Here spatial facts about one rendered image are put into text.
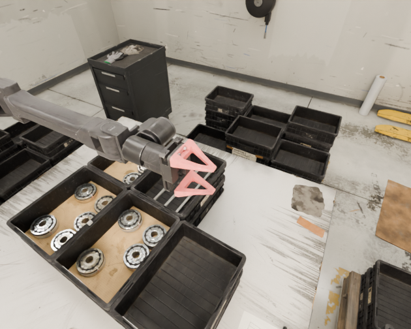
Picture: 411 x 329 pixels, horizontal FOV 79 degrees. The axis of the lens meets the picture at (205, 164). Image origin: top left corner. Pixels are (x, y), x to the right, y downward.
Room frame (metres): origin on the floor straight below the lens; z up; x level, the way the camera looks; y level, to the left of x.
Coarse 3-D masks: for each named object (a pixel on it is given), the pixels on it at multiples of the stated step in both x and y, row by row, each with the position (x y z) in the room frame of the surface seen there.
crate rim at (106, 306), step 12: (132, 192) 0.71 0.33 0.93; (156, 204) 0.64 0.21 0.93; (72, 240) 0.47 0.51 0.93; (60, 252) 0.42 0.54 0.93; (60, 264) 0.38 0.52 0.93; (144, 264) 0.38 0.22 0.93; (72, 276) 0.34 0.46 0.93; (132, 276) 0.34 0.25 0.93; (84, 288) 0.30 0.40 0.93; (120, 288) 0.30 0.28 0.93; (96, 300) 0.26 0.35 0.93
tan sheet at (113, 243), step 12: (144, 216) 0.65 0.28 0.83; (144, 228) 0.58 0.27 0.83; (168, 228) 0.58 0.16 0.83; (108, 240) 0.52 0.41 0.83; (120, 240) 0.52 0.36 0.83; (132, 240) 0.52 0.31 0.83; (108, 252) 0.47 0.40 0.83; (120, 252) 0.47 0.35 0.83; (108, 264) 0.42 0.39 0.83; (120, 264) 0.42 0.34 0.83; (84, 276) 0.38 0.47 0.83; (96, 276) 0.38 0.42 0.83; (108, 276) 0.38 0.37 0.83; (120, 276) 0.38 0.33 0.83; (96, 288) 0.33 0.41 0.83; (108, 288) 0.33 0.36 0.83; (108, 300) 0.29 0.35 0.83
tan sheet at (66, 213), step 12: (108, 192) 0.79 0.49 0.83; (72, 204) 0.71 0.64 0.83; (84, 204) 0.71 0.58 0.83; (60, 216) 0.65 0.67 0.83; (72, 216) 0.65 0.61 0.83; (60, 228) 0.58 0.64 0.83; (72, 228) 0.58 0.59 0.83; (36, 240) 0.52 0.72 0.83; (48, 240) 0.52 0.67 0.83; (48, 252) 0.47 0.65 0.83
